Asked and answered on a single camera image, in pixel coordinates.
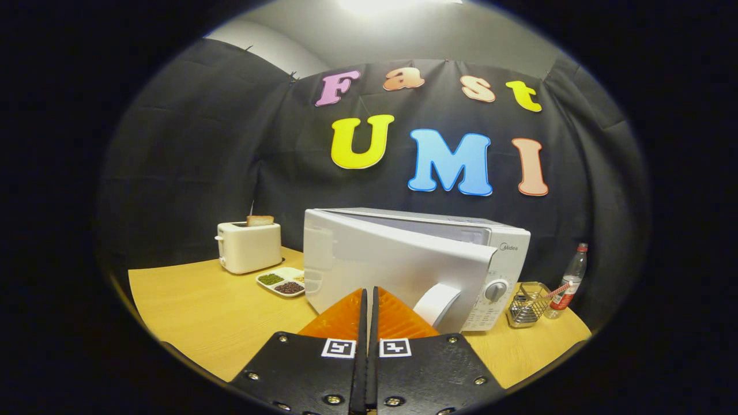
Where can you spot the white divided dish with beans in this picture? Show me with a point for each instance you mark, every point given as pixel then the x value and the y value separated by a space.
pixel 279 282

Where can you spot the toasted bread slice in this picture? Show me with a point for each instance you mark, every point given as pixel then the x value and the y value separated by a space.
pixel 260 221

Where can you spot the white toaster oven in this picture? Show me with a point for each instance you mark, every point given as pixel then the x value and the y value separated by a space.
pixel 375 265

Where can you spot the cream bread toaster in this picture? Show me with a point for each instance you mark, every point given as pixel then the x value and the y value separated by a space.
pixel 248 251

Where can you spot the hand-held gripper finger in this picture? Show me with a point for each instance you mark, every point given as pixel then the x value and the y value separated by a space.
pixel 373 374
pixel 361 374

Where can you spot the clear plastic bottle red label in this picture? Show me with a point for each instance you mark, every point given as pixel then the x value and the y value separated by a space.
pixel 568 285

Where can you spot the red white striped straw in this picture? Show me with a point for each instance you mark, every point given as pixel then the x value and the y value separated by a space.
pixel 558 290

